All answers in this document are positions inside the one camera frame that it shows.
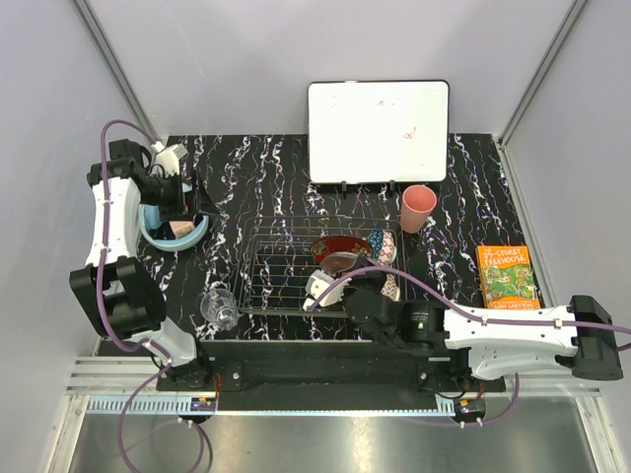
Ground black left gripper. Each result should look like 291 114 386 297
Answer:
140 167 219 221

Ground brown checkered patterned bowl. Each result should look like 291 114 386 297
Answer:
381 274 400 302

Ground blue geometric patterned bowl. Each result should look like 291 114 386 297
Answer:
366 228 397 266

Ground clear glass bowl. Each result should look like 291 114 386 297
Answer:
319 251 368 277

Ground red floral plate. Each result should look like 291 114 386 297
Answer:
310 235 374 263

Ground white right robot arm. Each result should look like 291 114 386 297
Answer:
303 266 630 391

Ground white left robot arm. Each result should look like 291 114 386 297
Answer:
69 139 217 390

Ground light blue headphones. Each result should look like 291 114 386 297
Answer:
139 191 212 252

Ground orange treehouse book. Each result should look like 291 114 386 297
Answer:
476 245 541 310

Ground clear faceted glass tumbler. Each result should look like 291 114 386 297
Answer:
200 288 241 331

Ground pink plastic cup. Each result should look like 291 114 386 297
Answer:
400 184 438 234

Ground white dry-erase board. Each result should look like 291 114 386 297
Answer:
308 80 450 184

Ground black wire dish rack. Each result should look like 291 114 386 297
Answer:
234 215 407 316

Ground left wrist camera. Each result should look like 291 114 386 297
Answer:
108 139 152 168

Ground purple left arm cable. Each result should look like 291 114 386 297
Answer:
96 119 213 473

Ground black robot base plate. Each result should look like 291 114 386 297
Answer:
158 341 506 413

